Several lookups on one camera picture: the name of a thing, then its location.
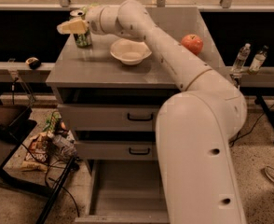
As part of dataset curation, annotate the clear bottle dark cap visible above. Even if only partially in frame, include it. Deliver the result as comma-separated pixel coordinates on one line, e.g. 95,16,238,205
248,46,268,74

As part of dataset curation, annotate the crumpled plastic bottle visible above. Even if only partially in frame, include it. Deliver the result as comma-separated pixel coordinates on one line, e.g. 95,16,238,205
48,133,77,161

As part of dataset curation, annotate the red apple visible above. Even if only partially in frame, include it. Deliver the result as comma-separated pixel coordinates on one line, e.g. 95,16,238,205
181,34,203,55

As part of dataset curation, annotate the grey drawer cabinet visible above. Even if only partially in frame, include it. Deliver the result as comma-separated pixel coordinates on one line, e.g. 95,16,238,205
45,7,235,175

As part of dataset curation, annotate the yellow black tape measure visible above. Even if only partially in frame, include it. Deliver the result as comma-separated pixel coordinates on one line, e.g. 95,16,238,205
25,57,41,70

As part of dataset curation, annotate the white bowl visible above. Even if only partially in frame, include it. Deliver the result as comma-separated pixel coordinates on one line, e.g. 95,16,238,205
110,38,152,65

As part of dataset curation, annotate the brown snack bag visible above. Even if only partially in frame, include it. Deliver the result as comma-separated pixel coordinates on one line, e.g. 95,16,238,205
21,133,49,172

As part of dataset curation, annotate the grey middle drawer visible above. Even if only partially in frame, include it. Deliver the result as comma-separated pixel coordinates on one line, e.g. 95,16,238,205
75,141,158,161

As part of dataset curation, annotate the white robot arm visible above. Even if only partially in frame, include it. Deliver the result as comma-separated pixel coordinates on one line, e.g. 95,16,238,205
83,0,247,224

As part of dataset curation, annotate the black cart frame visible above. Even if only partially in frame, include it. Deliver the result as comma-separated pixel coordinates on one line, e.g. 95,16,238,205
0,100,75,224

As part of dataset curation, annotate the black power cable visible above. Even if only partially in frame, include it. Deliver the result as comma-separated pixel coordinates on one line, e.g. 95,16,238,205
229,109,268,147

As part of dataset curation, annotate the grey drawer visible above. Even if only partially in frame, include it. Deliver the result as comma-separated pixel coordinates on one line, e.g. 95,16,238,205
58,104,159,132
75,141,158,161
75,161,170,224

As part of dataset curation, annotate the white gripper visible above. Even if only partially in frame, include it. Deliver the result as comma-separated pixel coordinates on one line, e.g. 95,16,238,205
57,6,106,35

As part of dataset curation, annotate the grey bottom drawer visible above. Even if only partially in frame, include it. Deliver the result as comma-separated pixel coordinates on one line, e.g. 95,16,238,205
75,161,170,224

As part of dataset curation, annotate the grey top drawer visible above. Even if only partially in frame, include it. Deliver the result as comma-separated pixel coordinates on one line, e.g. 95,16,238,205
58,104,159,132

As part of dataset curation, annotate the green soda can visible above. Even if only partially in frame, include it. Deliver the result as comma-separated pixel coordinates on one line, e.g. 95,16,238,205
70,7,92,48

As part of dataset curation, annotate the green chip bag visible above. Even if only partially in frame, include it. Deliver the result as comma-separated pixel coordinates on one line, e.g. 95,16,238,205
81,3,99,13

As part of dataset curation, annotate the black wheeled stand leg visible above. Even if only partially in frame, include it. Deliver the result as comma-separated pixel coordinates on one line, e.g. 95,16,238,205
254,91,274,147

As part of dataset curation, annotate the green snack bag floor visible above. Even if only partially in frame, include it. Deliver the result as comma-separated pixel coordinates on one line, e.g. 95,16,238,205
43,111,61,133

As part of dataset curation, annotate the clear water bottle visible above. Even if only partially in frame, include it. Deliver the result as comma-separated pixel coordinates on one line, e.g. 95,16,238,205
231,43,251,76

